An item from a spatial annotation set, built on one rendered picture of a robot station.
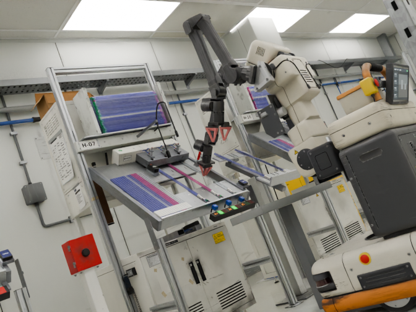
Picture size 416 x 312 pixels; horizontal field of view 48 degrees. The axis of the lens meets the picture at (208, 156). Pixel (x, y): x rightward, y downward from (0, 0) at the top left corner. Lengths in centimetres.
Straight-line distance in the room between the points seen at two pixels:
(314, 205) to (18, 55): 308
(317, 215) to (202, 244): 116
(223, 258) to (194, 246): 22
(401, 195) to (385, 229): 16
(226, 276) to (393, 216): 133
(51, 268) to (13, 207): 61
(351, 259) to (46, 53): 380
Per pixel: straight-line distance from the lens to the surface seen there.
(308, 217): 369
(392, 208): 201
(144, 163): 300
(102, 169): 294
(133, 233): 463
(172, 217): 248
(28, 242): 424
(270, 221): 308
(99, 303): 237
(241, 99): 398
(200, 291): 288
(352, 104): 219
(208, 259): 295
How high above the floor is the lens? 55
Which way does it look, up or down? 9 degrees up
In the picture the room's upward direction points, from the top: 22 degrees counter-clockwise
